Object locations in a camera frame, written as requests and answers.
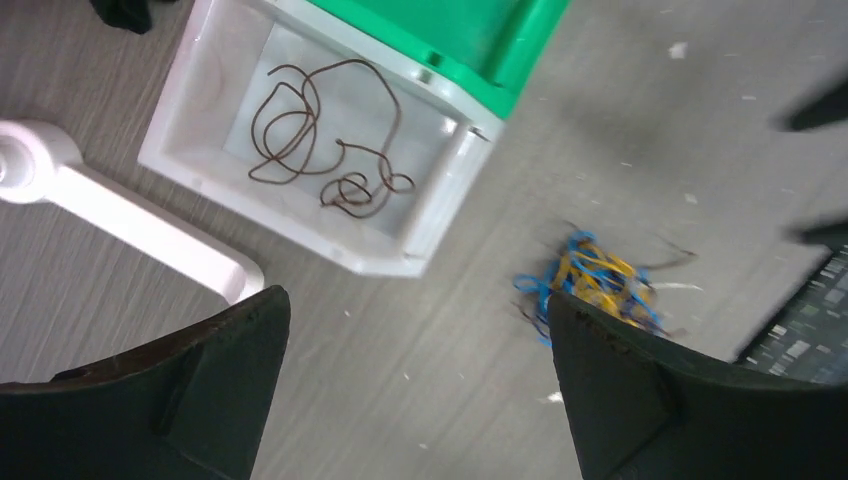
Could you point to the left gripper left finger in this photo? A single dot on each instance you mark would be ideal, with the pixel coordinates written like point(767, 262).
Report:
point(189, 405)

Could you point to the white plastic bin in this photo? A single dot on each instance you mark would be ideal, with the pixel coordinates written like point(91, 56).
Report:
point(297, 121)

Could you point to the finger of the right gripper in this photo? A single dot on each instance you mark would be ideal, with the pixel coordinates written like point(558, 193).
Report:
point(823, 107)
point(831, 234)

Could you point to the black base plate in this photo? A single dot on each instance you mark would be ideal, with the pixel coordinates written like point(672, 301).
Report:
point(806, 339)

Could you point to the green plastic bin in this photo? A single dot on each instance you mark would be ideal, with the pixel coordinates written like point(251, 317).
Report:
point(489, 48)

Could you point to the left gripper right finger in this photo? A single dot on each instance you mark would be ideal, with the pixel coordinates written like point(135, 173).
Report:
point(642, 407)

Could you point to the white clothes rack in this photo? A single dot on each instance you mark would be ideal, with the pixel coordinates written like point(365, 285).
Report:
point(40, 163)

